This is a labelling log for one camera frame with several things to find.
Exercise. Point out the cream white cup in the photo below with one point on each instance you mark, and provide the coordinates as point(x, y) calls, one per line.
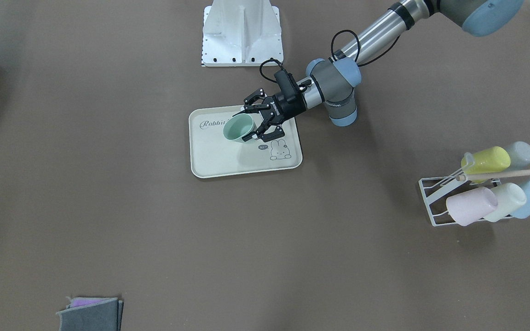
point(511, 197)

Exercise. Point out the white wire cup rack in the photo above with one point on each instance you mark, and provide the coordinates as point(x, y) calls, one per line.
point(435, 190)

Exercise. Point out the yellow cup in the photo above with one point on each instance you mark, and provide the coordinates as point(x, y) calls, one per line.
point(494, 159)

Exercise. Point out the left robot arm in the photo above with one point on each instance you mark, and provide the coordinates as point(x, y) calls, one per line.
point(332, 81)

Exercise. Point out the green cup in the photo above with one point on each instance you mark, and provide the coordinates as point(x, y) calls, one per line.
point(240, 129)

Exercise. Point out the cream rabbit tray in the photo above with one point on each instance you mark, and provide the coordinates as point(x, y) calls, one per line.
point(212, 155)

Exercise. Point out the grey folded cloth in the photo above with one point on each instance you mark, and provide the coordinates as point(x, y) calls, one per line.
point(91, 314)

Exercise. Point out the pink cup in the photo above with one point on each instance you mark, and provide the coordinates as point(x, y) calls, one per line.
point(470, 206)

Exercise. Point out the grey blue cup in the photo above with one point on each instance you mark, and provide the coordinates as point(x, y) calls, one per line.
point(519, 153)

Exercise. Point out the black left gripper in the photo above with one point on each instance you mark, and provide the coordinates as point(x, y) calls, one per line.
point(286, 108)

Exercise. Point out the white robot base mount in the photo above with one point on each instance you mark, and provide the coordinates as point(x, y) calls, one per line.
point(238, 33)

